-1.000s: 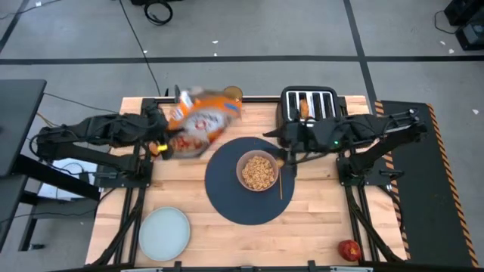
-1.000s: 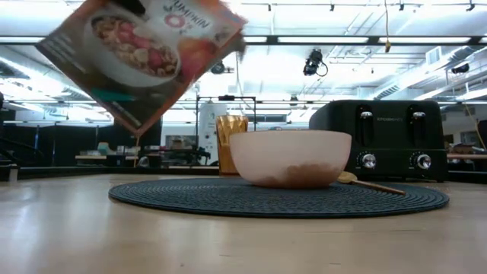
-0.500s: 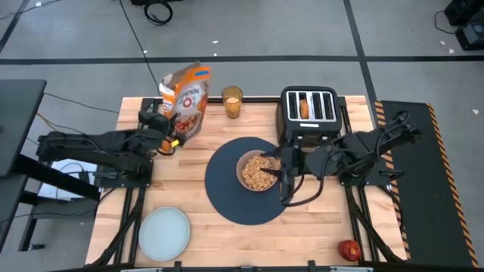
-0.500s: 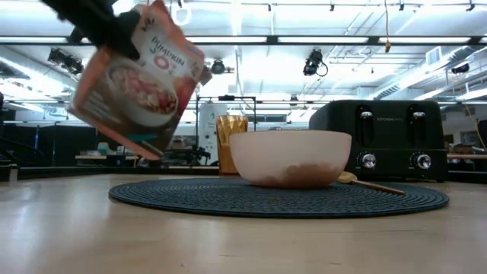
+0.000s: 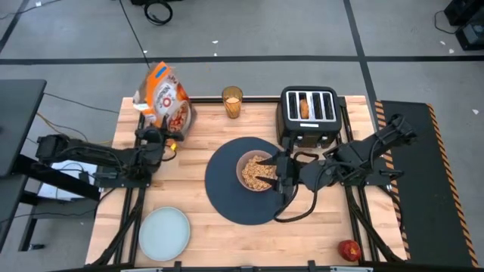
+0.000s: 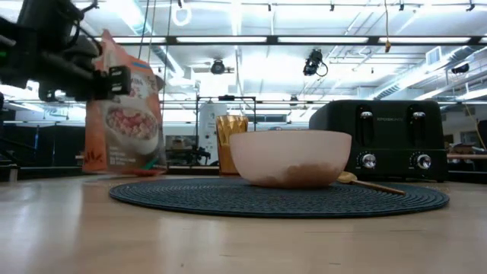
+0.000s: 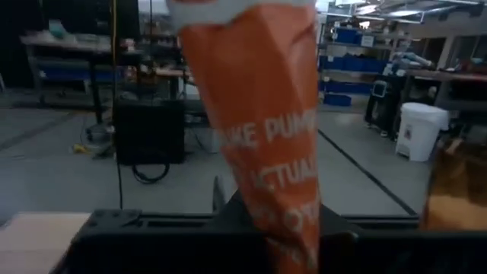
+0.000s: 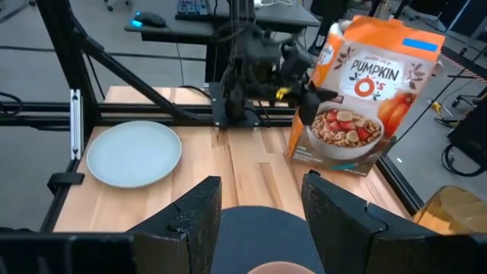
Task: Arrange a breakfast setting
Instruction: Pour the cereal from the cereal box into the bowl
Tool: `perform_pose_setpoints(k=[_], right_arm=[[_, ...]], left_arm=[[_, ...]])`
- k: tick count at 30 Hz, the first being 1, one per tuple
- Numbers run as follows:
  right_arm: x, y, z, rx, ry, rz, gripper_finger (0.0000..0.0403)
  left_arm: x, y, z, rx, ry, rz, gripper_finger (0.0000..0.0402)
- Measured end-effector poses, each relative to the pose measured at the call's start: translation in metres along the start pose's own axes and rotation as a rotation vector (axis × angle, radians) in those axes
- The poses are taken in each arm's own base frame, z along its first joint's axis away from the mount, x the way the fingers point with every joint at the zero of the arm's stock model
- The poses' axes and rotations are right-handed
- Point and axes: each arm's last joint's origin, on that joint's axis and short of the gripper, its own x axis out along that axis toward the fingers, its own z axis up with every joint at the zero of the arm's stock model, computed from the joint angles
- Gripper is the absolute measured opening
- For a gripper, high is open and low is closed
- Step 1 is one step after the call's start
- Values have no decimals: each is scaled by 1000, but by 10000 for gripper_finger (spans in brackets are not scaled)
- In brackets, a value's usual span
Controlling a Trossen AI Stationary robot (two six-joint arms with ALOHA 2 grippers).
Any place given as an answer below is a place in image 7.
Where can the wooden workbench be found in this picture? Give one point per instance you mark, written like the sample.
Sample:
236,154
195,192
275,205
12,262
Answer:
449,76

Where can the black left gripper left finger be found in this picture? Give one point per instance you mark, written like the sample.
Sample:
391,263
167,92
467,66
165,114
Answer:
236,213

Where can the orange pumpkin cereal box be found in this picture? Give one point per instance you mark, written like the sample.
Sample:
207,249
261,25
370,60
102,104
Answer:
262,114

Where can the black floor cabinet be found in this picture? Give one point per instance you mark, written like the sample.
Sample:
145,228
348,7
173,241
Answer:
150,131

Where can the white lidded trash bin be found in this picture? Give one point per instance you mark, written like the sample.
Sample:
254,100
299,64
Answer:
420,131

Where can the yellow floor plug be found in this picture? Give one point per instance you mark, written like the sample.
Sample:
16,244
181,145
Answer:
80,148

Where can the blue storage bin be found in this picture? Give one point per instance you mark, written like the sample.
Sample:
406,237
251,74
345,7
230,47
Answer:
337,99

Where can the blue bin storage shelf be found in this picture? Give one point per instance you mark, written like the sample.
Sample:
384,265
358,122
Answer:
354,62

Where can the grey workbench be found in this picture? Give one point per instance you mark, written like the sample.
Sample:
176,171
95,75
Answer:
64,45

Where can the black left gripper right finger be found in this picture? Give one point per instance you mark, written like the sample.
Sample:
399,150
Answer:
336,232

